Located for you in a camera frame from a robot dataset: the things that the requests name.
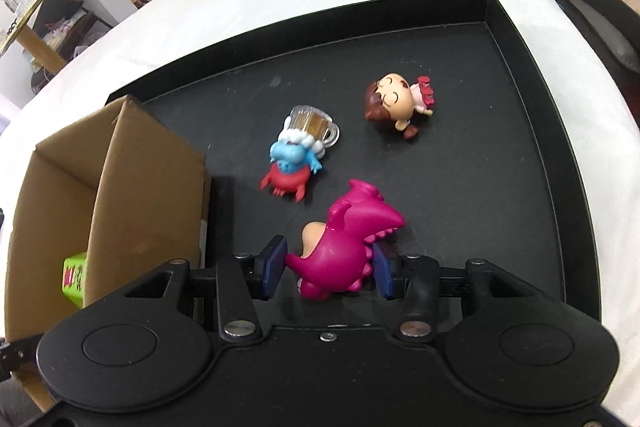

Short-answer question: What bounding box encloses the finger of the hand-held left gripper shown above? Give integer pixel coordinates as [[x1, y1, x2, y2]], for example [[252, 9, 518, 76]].
[[0, 332, 44, 381]]

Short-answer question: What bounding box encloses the green cube toy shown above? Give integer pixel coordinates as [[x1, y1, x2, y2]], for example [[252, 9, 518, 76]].
[[62, 252, 89, 308]]

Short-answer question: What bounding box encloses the oval table with yellow leg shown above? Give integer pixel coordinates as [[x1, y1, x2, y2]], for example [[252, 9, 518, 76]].
[[0, 0, 72, 74]]

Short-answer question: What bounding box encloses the black tray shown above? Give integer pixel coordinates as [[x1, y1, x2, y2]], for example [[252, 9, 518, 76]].
[[106, 0, 601, 334]]

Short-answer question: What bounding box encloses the brown cardboard box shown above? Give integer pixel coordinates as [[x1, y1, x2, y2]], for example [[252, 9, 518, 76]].
[[5, 94, 211, 411]]

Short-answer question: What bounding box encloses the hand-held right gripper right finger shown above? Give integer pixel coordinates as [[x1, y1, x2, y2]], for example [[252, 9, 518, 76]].
[[372, 242, 556, 343]]

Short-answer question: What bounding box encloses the brown haired doll figurine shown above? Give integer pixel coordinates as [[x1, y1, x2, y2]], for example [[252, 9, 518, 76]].
[[363, 74, 435, 142]]

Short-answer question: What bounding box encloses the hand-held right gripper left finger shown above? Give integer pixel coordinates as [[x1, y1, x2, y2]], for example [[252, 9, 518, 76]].
[[121, 234, 290, 344]]

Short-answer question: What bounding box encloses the blue crab toy with mug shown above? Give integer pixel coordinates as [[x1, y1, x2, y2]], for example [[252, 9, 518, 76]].
[[259, 105, 342, 202]]

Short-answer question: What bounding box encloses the pink dinosaur toy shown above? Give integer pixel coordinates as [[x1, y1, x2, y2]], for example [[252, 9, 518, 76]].
[[284, 179, 407, 300]]

